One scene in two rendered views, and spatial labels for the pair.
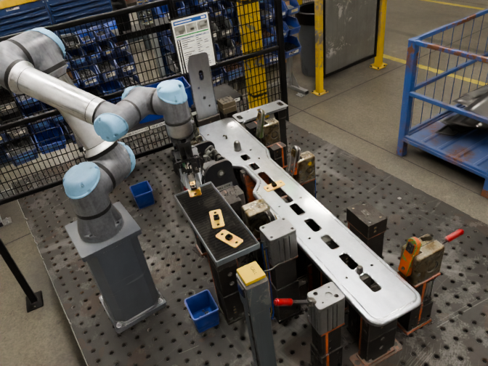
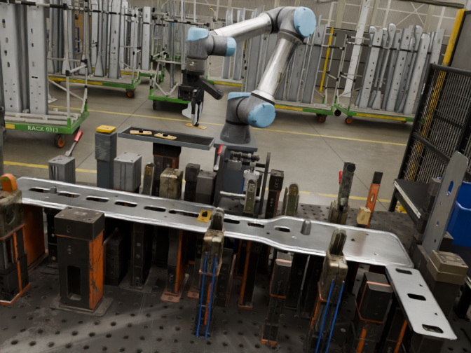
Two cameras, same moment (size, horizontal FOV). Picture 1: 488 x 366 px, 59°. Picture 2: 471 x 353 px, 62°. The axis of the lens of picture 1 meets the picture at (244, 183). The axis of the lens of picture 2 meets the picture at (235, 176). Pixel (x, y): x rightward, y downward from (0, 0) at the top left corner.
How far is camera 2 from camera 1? 2.33 m
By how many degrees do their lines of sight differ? 97
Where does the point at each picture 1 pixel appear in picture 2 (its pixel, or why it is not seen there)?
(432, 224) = not seen: outside the picture
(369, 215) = (73, 212)
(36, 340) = not seen: hidden behind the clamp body
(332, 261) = (81, 190)
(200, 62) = (458, 170)
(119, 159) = (248, 104)
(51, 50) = (287, 19)
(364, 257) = (56, 199)
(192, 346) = not seen: hidden behind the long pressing
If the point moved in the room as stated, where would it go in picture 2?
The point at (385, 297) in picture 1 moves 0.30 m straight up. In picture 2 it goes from (22, 187) to (15, 101)
